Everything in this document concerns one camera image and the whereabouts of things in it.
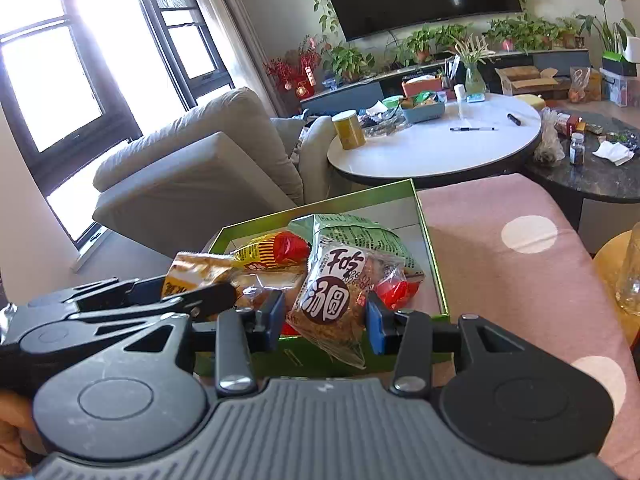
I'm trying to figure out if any red small box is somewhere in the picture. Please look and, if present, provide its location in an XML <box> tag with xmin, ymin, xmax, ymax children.
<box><xmin>556</xmin><ymin>112</ymin><xmax>587</xmax><ymax>136</ymax></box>

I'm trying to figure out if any red berry branch decoration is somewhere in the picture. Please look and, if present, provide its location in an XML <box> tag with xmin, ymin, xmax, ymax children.
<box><xmin>264</xmin><ymin>35</ymin><xmax>322</xmax><ymax>98</ymax></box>

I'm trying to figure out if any open cardboard box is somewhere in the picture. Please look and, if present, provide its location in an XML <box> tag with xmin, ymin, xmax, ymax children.
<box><xmin>495</xmin><ymin>65</ymin><xmax>572</xmax><ymax>98</ymax></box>

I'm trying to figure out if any tall broad leaf plant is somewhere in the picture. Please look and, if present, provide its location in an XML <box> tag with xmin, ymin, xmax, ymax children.
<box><xmin>576</xmin><ymin>0</ymin><xmax>636</xmax><ymax>56</ymax></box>

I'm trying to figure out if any sheer white curtain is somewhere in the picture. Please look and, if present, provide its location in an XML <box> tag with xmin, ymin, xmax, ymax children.
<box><xmin>182</xmin><ymin>0</ymin><xmax>281</xmax><ymax>116</ymax></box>

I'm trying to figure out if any yellow can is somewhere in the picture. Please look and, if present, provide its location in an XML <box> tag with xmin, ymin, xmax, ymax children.
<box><xmin>332</xmin><ymin>111</ymin><xmax>366</xmax><ymax>150</ymax></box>

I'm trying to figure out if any glass vase with grass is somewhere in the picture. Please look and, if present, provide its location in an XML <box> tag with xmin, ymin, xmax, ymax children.
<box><xmin>447</xmin><ymin>35</ymin><xmax>493</xmax><ymax>95</ymax></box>

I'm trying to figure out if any dark marble round table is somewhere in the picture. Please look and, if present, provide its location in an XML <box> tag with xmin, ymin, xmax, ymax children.
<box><xmin>522</xmin><ymin>110</ymin><xmax>640</xmax><ymax>256</ymax></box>

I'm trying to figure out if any green cardboard box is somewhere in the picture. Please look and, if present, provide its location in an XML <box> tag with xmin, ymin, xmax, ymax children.
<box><xmin>195</xmin><ymin>178</ymin><xmax>451</xmax><ymax>378</ymax></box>

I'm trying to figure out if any large red snack packet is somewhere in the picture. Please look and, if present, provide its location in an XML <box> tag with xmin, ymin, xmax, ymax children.
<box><xmin>374</xmin><ymin>279</ymin><xmax>421</xmax><ymax>311</ymax></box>

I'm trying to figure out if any red plastic basket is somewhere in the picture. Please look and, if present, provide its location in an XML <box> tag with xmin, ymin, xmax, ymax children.
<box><xmin>401</xmin><ymin>75</ymin><xmax>443</xmax><ymax>97</ymax></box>

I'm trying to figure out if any white tissue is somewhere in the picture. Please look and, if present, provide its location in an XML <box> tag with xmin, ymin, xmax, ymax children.
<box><xmin>591</xmin><ymin>140</ymin><xmax>637</xmax><ymax>167</ymax></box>

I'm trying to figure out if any green snack packet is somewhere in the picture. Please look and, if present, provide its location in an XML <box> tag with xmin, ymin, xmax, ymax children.
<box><xmin>290</xmin><ymin>212</ymin><xmax>426</xmax><ymax>281</ymax></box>

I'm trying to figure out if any row of potted green plants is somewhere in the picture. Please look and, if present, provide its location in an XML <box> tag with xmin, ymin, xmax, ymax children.
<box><xmin>325</xmin><ymin>15</ymin><xmax>586</xmax><ymax>81</ymax></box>

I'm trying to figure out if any round white coffee table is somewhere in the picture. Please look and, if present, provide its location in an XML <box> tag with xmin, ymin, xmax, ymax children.
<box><xmin>327</xmin><ymin>92</ymin><xmax>543</xmax><ymax>196</ymax></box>

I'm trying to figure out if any clear storage bin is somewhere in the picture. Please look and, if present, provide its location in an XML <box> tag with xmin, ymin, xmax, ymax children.
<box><xmin>599</xmin><ymin>69</ymin><xmax>640</xmax><ymax>107</ymax></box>

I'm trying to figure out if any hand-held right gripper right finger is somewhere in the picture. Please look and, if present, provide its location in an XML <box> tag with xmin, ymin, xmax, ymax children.
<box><xmin>365</xmin><ymin>291</ymin><xmax>535</xmax><ymax>395</ymax></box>

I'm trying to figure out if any green black box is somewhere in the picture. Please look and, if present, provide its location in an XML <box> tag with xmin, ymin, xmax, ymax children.
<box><xmin>601</xmin><ymin>51</ymin><xmax>638</xmax><ymax>78</ymax></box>

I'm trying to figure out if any blue plastic basket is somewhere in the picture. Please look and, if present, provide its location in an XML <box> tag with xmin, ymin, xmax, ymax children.
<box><xmin>400</xmin><ymin>91</ymin><xmax>446</xmax><ymax>123</ymax></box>

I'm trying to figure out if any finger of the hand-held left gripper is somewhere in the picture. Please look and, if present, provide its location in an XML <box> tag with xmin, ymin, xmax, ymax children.
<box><xmin>67</xmin><ymin>284</ymin><xmax>236</xmax><ymax>328</ymax></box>
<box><xmin>27</xmin><ymin>276</ymin><xmax>168</xmax><ymax>311</ymax></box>

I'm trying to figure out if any clear pastry packet brown label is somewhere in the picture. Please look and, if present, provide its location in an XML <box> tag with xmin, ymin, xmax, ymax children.
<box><xmin>286</xmin><ymin>237</ymin><xmax>407</xmax><ymax>370</ymax></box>

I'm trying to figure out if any large black framed window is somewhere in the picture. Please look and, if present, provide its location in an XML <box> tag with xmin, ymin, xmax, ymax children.
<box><xmin>0</xmin><ymin>0</ymin><xmax>143</xmax><ymax>251</ymax></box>

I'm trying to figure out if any brown snack packet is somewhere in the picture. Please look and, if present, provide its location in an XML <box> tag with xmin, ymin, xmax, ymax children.
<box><xmin>161</xmin><ymin>251</ymin><xmax>238</xmax><ymax>302</ymax></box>

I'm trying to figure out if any beige armchair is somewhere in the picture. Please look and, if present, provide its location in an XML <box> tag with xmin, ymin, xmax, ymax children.
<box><xmin>92</xmin><ymin>87</ymin><xmax>346</xmax><ymax>256</ymax></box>

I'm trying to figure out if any person's left hand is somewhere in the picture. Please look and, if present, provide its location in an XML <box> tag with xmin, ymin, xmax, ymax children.
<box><xmin>0</xmin><ymin>391</ymin><xmax>38</xmax><ymax>473</ymax></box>

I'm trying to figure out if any clear drinking glass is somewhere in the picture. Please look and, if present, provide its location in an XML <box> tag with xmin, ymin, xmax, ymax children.
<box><xmin>614</xmin><ymin>220</ymin><xmax>640</xmax><ymax>317</ymax></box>

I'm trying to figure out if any plastic bag of fruit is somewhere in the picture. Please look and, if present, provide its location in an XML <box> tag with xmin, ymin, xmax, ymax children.
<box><xmin>569</xmin><ymin>66</ymin><xmax>592</xmax><ymax>102</ymax></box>

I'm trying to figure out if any yellow red striped snack packet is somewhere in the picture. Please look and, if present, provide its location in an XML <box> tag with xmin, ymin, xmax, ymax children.
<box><xmin>231</xmin><ymin>231</ymin><xmax>312</xmax><ymax>272</ymax></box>

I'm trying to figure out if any yellow round object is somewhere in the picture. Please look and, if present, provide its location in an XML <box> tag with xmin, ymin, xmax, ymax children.
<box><xmin>592</xmin><ymin>230</ymin><xmax>640</xmax><ymax>343</ymax></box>

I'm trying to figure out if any grey cushion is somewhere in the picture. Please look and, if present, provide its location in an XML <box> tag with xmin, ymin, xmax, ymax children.
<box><xmin>270</xmin><ymin>117</ymin><xmax>307</xmax><ymax>161</ymax></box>

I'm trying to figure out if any grey television cabinet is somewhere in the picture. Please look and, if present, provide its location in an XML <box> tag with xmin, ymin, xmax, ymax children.
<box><xmin>300</xmin><ymin>47</ymin><xmax>591</xmax><ymax>116</ymax></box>

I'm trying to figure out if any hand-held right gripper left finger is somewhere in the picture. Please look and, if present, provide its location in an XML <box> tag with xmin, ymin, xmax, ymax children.
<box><xmin>120</xmin><ymin>289</ymin><xmax>287</xmax><ymax>395</ymax></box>

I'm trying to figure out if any pile of dark wrappers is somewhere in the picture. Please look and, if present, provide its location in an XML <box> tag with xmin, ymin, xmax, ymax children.
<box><xmin>360</xmin><ymin>109</ymin><xmax>408</xmax><ymax>137</ymax></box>

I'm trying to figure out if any narrow black framed window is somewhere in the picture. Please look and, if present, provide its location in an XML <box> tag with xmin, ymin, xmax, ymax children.
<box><xmin>125</xmin><ymin>0</ymin><xmax>236</xmax><ymax>111</ymax></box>

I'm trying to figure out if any clear plastic bag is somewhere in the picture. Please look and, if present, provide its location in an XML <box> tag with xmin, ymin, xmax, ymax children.
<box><xmin>532</xmin><ymin>106</ymin><xmax>567</xmax><ymax>168</ymax></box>

